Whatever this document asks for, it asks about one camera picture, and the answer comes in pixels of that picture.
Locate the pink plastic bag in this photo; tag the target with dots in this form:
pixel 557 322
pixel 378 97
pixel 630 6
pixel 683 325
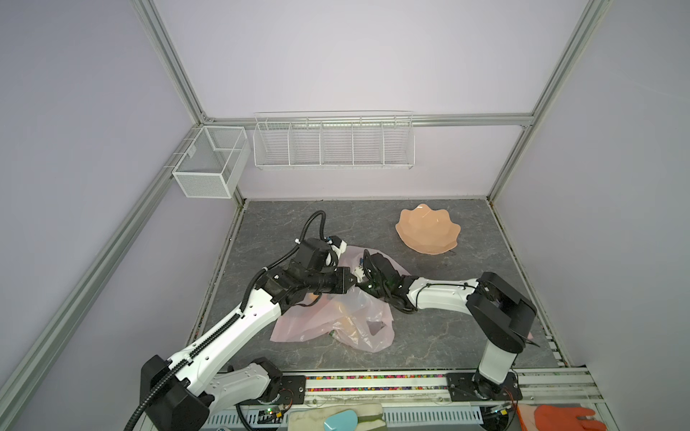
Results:
pixel 355 319

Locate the red rubber glove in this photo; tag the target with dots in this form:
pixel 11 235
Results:
pixel 552 418

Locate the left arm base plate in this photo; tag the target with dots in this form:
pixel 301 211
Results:
pixel 285 390

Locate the white mesh box basket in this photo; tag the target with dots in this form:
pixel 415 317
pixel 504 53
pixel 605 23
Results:
pixel 213 163

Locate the white wire shelf basket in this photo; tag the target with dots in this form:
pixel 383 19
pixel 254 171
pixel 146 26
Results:
pixel 334 140

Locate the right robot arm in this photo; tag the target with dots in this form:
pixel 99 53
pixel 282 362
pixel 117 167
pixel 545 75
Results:
pixel 504 315

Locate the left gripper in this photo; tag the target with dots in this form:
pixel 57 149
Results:
pixel 341 286

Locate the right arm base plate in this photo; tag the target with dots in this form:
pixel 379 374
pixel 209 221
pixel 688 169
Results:
pixel 472 387

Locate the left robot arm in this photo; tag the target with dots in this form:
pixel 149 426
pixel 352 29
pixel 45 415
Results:
pixel 182 392

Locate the light blue object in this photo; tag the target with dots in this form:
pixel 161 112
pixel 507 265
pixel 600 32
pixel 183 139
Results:
pixel 342 421

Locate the beige scalloped fruit bowl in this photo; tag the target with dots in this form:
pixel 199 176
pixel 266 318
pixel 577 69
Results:
pixel 427 231

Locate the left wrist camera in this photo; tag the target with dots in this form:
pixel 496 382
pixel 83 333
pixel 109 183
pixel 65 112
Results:
pixel 339 246

